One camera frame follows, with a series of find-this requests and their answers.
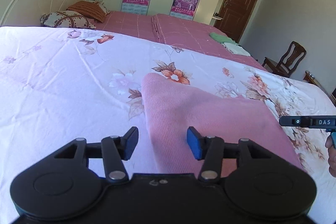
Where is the person's right hand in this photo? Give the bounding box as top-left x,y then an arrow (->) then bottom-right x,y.
325,135 -> 336,178

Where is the small floral pillow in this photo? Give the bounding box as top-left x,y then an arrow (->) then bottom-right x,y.
84,0 -> 111,15

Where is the white floral bed sheet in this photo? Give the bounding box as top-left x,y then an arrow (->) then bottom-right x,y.
0,26 -> 336,224

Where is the orange striped pillow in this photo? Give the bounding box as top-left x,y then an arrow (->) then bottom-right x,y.
66,0 -> 106,23

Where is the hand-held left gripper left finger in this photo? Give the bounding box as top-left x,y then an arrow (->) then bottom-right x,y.
54,126 -> 139,184

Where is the pink sweater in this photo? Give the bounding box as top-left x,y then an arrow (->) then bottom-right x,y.
142,72 -> 306,180

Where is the folded green cloth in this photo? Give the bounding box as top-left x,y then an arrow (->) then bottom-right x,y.
209,32 -> 237,45

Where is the wooden side cabinet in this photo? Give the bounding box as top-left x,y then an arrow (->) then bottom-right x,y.
303,70 -> 336,107

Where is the pink checked bedspread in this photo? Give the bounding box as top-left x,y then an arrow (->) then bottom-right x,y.
93,10 -> 268,72

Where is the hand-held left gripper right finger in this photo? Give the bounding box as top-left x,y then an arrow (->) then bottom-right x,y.
186,126 -> 276,184

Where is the dark wooden chair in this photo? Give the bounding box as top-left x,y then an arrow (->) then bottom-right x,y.
262,41 -> 307,78

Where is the folded white cloth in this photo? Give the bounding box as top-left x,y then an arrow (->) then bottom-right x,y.
221,42 -> 251,57

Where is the white brown patterned pillow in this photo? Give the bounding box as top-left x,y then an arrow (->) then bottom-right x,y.
40,10 -> 96,29

